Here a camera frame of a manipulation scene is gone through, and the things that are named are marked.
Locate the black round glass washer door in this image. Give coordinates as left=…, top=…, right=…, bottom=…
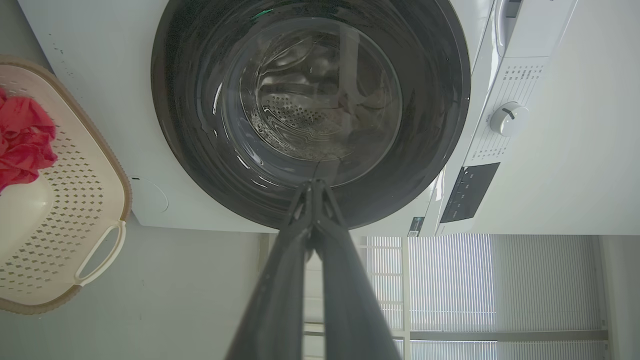
left=151, top=0, right=472, bottom=231

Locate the white front-load washing machine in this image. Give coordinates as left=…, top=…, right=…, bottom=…
left=17, top=0, right=640, bottom=236

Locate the black washer display panel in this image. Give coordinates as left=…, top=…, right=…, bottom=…
left=440, top=162, right=501, bottom=224

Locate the white round control knob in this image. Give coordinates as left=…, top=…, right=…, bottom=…
left=489, top=101, right=530, bottom=137

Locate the white detergent drawer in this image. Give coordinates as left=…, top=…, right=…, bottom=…
left=492, top=0, right=581, bottom=59

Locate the white window blind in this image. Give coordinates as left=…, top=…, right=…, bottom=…
left=367, top=234, right=608, bottom=360

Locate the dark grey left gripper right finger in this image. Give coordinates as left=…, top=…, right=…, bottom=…
left=313, top=180, right=403, bottom=360

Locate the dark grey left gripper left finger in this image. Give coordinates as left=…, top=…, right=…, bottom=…
left=225, top=181, right=321, bottom=360

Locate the perforated steel washer drum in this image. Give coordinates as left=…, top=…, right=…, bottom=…
left=249, top=30, right=401, bottom=162

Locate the cream perforated laundry basket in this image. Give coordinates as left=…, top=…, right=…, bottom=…
left=0, top=55, right=133, bottom=316

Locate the red and white garment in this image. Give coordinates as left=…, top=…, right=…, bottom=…
left=0, top=89, right=59, bottom=193

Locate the round white filter cover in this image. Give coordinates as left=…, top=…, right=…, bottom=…
left=131, top=176, right=170, bottom=215

